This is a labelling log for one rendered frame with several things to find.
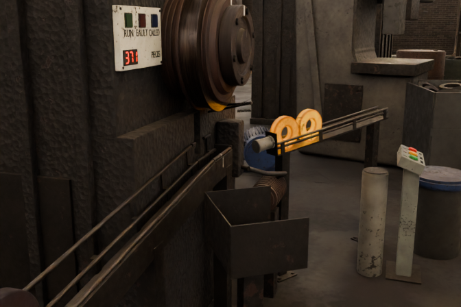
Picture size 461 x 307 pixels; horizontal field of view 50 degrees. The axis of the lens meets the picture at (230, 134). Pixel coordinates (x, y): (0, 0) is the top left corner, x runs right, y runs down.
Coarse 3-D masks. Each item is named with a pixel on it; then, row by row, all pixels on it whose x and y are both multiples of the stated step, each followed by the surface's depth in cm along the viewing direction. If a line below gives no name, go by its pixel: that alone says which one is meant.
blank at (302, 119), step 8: (304, 112) 231; (312, 112) 233; (296, 120) 231; (304, 120) 230; (312, 120) 236; (320, 120) 237; (304, 128) 231; (312, 128) 237; (320, 128) 238; (304, 136) 232
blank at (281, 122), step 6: (276, 120) 223; (282, 120) 222; (288, 120) 224; (294, 120) 227; (276, 126) 221; (282, 126) 223; (288, 126) 225; (294, 126) 227; (276, 132) 221; (288, 132) 229; (294, 132) 228; (282, 138) 224; (288, 138) 227
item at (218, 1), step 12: (216, 0) 164; (228, 0) 170; (204, 12) 159; (216, 12) 162; (204, 24) 158; (216, 24) 160; (204, 36) 157; (216, 36) 160; (204, 48) 158; (216, 48) 161; (204, 60) 159; (216, 60) 162; (204, 72) 161; (216, 72) 164; (216, 84) 168; (216, 96) 170; (228, 96) 183
